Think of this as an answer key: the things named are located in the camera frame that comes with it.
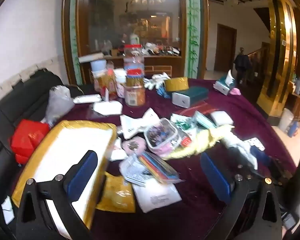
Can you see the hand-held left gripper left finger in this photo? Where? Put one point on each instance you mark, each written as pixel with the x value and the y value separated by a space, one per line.
pixel 82 177

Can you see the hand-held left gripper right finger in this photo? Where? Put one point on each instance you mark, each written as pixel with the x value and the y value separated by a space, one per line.
pixel 215 177

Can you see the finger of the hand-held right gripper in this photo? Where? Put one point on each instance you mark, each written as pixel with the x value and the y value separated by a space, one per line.
pixel 258 153
pixel 236 157

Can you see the white cloth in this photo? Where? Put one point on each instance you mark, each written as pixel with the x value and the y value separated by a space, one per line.
pixel 241 145

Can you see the gold cardboard box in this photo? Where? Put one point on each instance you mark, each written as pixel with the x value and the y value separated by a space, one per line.
pixel 65 150

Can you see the yellow cloth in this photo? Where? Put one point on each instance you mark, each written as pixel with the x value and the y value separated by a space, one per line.
pixel 197 142

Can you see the white tissue pack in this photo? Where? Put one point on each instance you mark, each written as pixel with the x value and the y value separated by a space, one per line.
pixel 222 118

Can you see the light blue mask pack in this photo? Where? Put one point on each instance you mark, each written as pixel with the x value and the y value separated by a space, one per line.
pixel 204 120

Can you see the white dotted card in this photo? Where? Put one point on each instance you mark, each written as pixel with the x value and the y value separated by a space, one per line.
pixel 255 143

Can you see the yellow snack packet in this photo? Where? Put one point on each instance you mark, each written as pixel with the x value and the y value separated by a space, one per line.
pixel 117 195

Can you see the white bucket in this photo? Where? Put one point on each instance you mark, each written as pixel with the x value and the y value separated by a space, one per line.
pixel 286 120

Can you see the purple tablecloth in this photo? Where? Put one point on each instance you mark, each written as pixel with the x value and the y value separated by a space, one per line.
pixel 252 110

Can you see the coloured pencil pack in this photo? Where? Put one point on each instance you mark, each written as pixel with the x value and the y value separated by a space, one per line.
pixel 160 167

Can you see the pink fluffy round pad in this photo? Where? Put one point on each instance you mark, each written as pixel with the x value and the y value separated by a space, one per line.
pixel 133 147

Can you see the white paper packet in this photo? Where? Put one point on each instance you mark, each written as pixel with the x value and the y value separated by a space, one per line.
pixel 157 195

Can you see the green white plastic bag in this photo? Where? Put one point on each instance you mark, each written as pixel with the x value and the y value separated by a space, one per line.
pixel 182 123

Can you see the red packet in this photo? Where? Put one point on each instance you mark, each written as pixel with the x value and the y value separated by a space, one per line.
pixel 190 111

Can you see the pink cloth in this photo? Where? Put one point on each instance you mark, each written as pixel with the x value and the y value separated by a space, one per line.
pixel 235 91

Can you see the clear pink-trimmed pouch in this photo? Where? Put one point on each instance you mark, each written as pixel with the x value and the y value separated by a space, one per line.
pixel 162 137

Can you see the red gift box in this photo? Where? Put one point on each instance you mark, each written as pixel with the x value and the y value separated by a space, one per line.
pixel 27 140

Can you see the opened teal tissue pack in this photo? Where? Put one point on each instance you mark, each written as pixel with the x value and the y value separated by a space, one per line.
pixel 223 85

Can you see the flat white packet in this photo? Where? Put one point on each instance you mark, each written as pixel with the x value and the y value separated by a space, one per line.
pixel 107 108

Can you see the white mailer bag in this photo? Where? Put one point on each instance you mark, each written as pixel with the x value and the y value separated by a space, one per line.
pixel 137 125

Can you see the white roll packet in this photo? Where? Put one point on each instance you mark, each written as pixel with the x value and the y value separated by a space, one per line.
pixel 87 99

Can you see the clear plastic bag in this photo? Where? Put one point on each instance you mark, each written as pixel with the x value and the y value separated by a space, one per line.
pixel 58 102

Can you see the gold tissue pack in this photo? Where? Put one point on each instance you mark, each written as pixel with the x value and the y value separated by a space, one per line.
pixel 177 84

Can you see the jar with orange label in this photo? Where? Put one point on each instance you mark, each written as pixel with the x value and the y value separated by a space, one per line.
pixel 135 96

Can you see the jar of gold red packets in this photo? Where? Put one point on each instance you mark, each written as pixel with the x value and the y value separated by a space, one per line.
pixel 103 82

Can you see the blue glove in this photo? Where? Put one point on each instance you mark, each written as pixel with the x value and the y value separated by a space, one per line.
pixel 163 92

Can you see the golden pillar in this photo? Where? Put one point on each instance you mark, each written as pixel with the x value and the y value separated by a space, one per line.
pixel 277 55

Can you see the black sofa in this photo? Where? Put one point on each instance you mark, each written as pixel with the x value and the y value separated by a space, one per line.
pixel 20 97

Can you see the white jar pink label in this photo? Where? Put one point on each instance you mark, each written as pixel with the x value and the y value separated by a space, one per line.
pixel 120 82

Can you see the wooden door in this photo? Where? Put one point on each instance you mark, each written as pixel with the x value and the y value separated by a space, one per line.
pixel 224 47

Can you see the white work glove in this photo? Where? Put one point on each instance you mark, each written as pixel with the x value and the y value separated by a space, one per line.
pixel 155 81

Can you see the red-lidded jar gold contents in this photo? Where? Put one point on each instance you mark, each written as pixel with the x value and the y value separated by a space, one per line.
pixel 135 78

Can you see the light blue cup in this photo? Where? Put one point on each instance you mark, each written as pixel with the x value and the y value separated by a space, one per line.
pixel 98 65

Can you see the clear jar blue label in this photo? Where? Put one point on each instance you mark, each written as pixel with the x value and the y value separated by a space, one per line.
pixel 133 55

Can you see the bamboo print panel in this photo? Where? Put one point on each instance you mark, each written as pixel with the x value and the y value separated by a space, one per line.
pixel 193 30
pixel 74 35

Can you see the glass partition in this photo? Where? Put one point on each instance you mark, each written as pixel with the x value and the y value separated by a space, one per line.
pixel 110 17

